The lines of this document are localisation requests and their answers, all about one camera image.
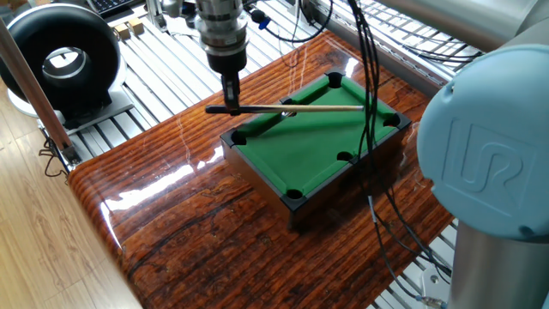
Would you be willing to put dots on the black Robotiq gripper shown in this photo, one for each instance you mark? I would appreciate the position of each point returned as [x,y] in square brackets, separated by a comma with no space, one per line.
[227,63]

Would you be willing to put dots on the wooden pool cue black butt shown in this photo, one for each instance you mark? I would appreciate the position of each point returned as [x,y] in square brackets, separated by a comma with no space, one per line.
[300,108]

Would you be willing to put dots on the silver blue UR5 robot arm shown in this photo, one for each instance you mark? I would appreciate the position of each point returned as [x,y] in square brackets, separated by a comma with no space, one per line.
[489,146]

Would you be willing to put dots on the mini green felt pool table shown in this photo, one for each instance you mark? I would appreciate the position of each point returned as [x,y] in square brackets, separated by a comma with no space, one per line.
[300,163]

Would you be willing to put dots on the small wooden block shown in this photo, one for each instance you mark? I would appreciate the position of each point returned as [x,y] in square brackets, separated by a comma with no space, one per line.
[122,31]
[136,26]

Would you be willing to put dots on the wood grain board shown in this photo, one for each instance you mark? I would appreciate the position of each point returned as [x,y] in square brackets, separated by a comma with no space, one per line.
[193,236]

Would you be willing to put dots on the black keyboard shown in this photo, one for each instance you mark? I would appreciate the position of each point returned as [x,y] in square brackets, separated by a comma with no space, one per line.
[107,5]

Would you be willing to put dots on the slanted aluminium frame post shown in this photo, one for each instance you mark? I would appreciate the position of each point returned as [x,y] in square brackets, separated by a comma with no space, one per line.
[30,86]

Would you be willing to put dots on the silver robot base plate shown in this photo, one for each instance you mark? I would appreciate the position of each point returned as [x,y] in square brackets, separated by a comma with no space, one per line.
[435,281]

